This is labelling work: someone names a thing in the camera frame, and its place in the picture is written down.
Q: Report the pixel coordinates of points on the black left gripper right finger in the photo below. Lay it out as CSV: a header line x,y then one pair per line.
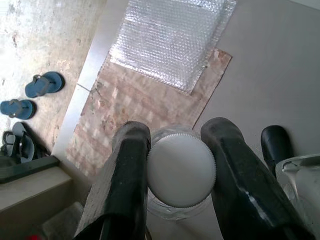
x,y
240,180

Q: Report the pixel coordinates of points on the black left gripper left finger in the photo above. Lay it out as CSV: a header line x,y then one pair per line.
x,y
130,175

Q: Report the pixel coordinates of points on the clear jar with white lid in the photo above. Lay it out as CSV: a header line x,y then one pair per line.
x,y
181,170

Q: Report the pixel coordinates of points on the black robot left foot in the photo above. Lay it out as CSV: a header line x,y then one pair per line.
x,y
277,145

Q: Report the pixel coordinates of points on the pink patterned floor mat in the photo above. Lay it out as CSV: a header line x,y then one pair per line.
x,y
130,100

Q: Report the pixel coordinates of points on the grey sandal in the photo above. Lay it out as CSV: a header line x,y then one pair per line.
x,y
25,147
7,142

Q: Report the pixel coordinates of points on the metal door threshold strip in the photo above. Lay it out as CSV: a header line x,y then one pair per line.
x,y
85,75

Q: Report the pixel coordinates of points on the blue flip-flop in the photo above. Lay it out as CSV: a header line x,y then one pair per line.
x,y
45,83
17,108

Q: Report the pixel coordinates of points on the silver bubble wrap sheet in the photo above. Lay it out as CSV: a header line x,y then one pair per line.
x,y
170,45

